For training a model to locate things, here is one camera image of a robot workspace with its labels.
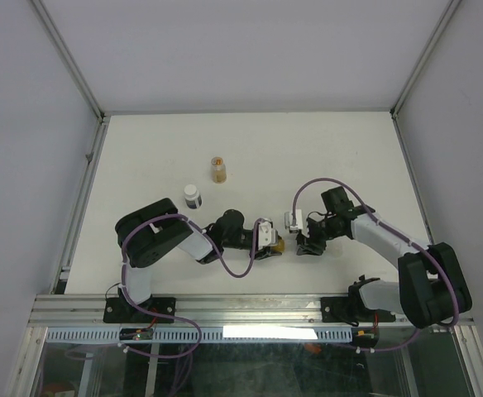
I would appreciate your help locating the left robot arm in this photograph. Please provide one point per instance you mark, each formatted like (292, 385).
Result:
(150, 233)

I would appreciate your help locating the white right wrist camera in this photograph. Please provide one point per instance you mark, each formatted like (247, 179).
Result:
(294, 222)

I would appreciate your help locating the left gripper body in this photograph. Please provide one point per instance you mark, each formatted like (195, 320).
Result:
(261, 252)

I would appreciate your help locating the clear glass jar gold lid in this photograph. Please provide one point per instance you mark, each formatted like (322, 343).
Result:
(218, 170)

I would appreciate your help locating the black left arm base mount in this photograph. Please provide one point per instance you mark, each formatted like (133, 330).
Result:
(159, 309)

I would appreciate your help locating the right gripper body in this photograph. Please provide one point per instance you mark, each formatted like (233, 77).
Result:
(318, 231)

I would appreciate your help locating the white slotted cable duct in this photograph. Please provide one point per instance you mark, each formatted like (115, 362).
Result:
(185, 335)

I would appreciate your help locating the weekly pill organizer strip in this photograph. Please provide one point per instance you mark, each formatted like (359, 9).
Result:
(280, 246)

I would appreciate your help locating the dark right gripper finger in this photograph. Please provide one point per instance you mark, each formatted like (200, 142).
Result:
(310, 250)
(301, 240)

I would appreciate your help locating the white pill bottle blue label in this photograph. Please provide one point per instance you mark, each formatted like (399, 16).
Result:
(192, 196)

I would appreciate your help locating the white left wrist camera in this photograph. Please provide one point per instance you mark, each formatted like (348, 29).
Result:
(267, 235)

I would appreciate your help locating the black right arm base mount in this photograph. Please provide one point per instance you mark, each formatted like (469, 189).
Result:
(343, 309)

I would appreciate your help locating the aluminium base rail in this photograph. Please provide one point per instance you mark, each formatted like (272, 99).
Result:
(207, 310)

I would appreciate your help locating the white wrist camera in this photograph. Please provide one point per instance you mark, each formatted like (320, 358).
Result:
(294, 222)
(267, 235)

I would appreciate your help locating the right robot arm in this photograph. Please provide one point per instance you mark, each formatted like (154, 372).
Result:
(430, 289)

